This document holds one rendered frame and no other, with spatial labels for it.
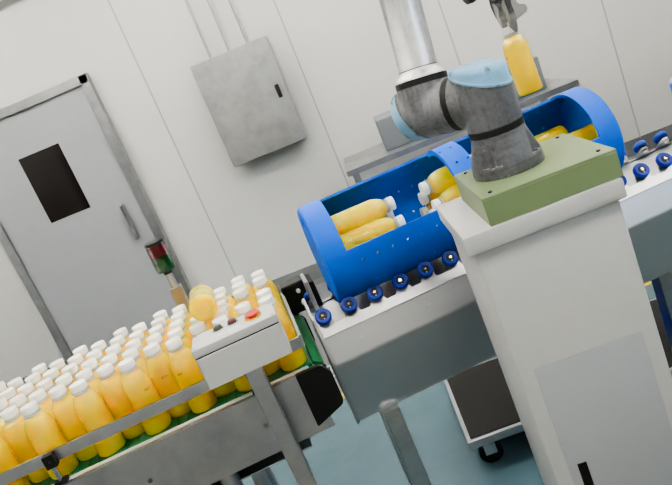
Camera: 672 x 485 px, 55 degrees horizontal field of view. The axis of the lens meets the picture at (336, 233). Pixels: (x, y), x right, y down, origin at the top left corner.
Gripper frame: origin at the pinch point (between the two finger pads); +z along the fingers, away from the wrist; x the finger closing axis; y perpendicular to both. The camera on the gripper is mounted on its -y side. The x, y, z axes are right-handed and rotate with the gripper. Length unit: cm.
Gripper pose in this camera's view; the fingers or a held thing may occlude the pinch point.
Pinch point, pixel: (508, 29)
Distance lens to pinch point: 191.3
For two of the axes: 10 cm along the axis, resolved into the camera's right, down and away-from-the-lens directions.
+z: 3.9, 8.9, 2.3
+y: 9.0, -4.2, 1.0
